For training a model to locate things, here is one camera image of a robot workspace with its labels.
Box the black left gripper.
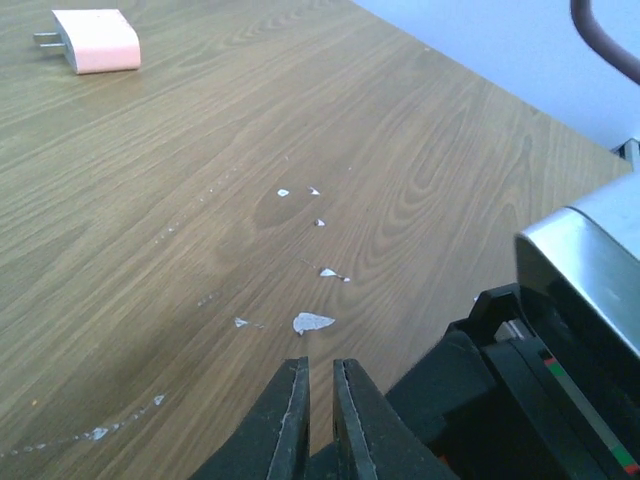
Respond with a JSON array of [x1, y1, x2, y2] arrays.
[[333, 284, 639, 479]]

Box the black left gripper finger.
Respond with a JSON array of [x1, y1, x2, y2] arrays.
[[191, 357, 310, 479]]

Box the pink charger plug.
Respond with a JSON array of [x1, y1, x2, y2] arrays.
[[33, 9, 142, 75]]

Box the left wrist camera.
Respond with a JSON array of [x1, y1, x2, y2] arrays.
[[515, 173, 639, 395]]

